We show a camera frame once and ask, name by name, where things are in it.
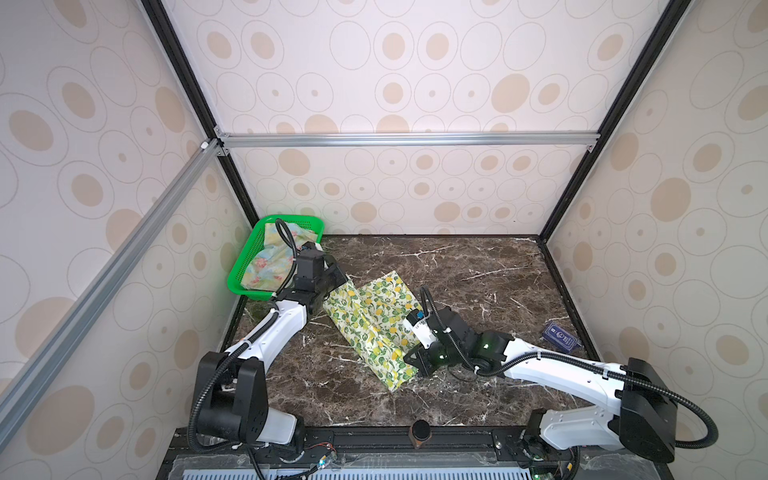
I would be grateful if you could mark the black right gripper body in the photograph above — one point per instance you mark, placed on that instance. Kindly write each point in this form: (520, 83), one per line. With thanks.
(435, 357)

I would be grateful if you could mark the silver aluminium rail back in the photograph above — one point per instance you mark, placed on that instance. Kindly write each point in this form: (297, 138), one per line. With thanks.
(419, 139)

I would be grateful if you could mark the brown cylindrical knob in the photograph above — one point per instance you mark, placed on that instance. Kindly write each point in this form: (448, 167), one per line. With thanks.
(420, 432)

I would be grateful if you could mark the lemon print green skirt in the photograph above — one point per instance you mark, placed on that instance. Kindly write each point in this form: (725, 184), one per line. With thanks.
(371, 318)

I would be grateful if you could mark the green plastic basket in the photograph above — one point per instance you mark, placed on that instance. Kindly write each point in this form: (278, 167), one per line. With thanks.
(255, 244)

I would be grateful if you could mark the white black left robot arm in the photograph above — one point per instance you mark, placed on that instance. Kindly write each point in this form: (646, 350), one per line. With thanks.
(230, 404)

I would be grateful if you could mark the black corner frame post right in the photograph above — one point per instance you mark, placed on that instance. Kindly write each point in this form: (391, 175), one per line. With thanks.
(648, 56)

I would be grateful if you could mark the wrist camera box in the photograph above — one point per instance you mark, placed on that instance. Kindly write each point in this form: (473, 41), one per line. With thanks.
(310, 265)
(433, 328)

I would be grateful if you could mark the silver aluminium rail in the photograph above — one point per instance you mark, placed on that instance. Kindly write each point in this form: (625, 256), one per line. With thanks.
(39, 372)
(419, 139)

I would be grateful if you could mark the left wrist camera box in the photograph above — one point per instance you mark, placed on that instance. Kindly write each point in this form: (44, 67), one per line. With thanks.
(310, 265)

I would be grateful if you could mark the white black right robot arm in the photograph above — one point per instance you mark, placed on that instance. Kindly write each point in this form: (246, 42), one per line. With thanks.
(629, 406)

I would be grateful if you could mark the black corner frame post left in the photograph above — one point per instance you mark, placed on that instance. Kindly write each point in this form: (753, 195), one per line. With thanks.
(160, 22)

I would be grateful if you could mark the silver aluminium rail left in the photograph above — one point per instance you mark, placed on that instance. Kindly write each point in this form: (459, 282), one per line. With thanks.
(39, 372)

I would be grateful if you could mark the black corner frame post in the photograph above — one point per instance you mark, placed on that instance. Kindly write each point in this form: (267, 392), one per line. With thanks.
(648, 56)
(160, 22)

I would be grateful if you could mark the floral pastel skirt in basket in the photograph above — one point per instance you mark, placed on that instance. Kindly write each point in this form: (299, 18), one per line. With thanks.
(270, 267)

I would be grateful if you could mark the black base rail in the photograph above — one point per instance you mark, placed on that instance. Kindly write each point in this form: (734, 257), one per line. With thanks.
(387, 453)

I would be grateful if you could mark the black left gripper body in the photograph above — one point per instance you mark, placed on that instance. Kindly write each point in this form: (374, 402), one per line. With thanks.
(333, 278)

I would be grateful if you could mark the blue card box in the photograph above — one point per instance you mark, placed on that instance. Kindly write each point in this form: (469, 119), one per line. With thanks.
(560, 338)

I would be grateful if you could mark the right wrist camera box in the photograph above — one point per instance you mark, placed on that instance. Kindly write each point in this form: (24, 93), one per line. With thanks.
(433, 328)

